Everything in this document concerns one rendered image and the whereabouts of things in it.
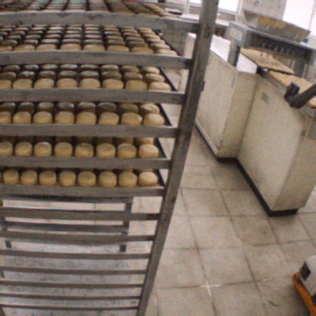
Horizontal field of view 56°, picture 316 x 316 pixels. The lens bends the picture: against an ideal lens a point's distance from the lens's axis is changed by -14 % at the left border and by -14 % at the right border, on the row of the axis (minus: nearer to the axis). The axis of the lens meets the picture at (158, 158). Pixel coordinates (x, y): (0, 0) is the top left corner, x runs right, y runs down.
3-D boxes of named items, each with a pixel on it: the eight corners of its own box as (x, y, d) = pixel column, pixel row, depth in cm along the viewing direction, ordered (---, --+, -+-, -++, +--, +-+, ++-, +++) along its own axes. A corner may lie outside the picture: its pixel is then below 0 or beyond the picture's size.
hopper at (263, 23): (239, 23, 242) (241, 8, 235) (290, 37, 257) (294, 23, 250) (254, 30, 219) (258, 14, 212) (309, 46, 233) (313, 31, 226)
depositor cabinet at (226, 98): (174, 101, 380) (188, 33, 337) (230, 106, 399) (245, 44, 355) (214, 165, 277) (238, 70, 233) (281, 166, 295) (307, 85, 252)
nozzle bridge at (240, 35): (220, 57, 260) (229, 20, 242) (288, 71, 278) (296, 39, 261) (238, 70, 233) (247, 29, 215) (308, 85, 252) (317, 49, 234)
